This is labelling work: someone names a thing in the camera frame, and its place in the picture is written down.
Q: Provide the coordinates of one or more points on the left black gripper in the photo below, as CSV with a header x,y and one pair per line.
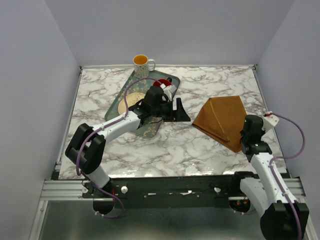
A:
x,y
179,115

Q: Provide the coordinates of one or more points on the red black mug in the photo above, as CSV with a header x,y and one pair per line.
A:
x,y
162,81

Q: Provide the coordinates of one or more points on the white mug yellow inside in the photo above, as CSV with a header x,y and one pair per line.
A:
x,y
143,66

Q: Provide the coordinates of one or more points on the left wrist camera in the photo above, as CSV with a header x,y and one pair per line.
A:
x,y
168,90

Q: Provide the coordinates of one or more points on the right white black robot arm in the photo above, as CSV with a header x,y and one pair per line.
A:
x,y
282,217

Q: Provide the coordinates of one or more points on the peach floral plate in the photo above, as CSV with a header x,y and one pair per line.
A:
x,y
131,99

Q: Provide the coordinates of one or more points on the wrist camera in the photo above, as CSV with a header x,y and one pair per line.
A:
x,y
168,90
270,120

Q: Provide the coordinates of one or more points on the brown cloth napkin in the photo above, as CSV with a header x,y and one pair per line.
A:
x,y
222,119

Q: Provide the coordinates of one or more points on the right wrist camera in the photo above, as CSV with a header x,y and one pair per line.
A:
x,y
270,120

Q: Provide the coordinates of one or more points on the green floral tray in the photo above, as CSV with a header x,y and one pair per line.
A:
x,y
149,130

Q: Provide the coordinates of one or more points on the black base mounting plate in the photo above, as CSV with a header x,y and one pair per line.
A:
x,y
218,191

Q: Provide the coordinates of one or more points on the aluminium frame rail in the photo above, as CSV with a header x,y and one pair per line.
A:
x,y
71,190

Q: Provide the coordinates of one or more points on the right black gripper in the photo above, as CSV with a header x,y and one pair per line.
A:
x,y
242,132

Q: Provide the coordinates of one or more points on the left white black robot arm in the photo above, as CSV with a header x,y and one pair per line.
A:
x,y
87,145

